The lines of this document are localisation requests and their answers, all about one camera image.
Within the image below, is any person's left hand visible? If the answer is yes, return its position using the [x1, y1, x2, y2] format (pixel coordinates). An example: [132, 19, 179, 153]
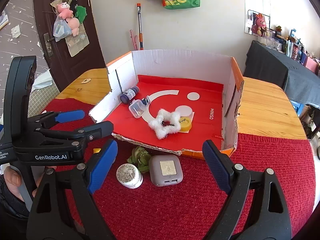
[3, 165, 57, 203]

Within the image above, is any white fluffy star scrunchie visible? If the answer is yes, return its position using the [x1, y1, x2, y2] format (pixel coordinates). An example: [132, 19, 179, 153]
[148, 109, 181, 139]

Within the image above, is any green plush toy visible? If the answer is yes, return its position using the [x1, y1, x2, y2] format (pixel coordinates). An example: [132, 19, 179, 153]
[74, 5, 88, 23]

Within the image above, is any metal door handle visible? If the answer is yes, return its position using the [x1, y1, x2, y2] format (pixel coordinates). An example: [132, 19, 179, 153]
[43, 33, 54, 57]

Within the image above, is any pink plush toy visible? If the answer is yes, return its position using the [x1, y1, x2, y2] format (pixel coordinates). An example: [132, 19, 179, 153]
[55, 2, 73, 19]

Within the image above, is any brown door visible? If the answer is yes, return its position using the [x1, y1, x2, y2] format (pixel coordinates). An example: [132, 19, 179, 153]
[32, 0, 107, 93]

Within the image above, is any pink plastic hanger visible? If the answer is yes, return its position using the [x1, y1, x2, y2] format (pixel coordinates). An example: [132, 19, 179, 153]
[129, 29, 138, 51]

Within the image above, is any beige tote bag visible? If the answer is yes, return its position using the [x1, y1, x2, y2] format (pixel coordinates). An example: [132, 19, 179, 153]
[65, 32, 90, 57]

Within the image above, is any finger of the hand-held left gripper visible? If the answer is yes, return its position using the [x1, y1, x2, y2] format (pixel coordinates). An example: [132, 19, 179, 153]
[21, 121, 114, 151]
[26, 109, 85, 130]

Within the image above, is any grey square case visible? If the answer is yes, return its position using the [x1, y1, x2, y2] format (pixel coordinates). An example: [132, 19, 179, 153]
[149, 154, 184, 187]

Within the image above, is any clear plastic bag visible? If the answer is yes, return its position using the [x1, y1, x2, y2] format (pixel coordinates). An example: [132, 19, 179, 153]
[53, 16, 73, 42]

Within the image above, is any mop pole orange grip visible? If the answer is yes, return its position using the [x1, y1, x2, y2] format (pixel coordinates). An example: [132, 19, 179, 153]
[136, 3, 144, 50]

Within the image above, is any clear small plastic container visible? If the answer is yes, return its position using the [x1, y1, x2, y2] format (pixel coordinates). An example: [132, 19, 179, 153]
[129, 99, 147, 118]

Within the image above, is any orange cardboard box red bottom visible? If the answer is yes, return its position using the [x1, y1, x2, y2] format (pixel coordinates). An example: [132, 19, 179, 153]
[89, 49, 244, 160]

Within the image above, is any pink rabbit plush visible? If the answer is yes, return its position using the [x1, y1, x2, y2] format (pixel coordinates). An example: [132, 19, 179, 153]
[251, 13, 267, 35]

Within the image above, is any yellow bottle cap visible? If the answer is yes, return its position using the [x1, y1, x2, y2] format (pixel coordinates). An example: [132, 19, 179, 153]
[179, 117, 192, 132]

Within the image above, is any white glitter jar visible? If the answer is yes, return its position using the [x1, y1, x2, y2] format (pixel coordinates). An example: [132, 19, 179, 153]
[116, 163, 143, 189]

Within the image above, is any purple bottle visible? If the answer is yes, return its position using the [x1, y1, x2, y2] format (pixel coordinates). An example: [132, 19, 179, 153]
[119, 86, 139, 104]

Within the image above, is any white plastic lid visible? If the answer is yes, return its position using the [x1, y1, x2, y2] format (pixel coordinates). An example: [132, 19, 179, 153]
[175, 105, 193, 122]

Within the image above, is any wall mirror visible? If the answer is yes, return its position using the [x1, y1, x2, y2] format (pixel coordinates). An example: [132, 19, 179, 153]
[244, 0, 272, 35]

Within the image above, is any green toy plant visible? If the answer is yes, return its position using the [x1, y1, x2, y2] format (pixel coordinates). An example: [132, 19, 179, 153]
[127, 146, 152, 173]

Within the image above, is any dark cloth covered table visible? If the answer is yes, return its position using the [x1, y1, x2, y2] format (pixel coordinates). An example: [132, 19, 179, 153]
[244, 40, 320, 110]

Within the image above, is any row of bottles and cups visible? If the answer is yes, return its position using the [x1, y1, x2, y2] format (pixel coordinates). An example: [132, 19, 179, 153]
[257, 25, 320, 77]

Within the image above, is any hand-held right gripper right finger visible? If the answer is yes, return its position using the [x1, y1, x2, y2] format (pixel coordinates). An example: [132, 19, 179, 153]
[202, 139, 293, 240]

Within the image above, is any red knitted mat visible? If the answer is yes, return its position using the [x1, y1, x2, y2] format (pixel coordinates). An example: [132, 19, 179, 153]
[42, 97, 317, 240]

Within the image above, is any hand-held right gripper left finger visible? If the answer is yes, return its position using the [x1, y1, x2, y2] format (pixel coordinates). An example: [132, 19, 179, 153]
[26, 139, 118, 240]

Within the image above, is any peach plush toy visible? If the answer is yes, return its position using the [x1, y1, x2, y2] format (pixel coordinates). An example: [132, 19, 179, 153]
[66, 17, 81, 37]

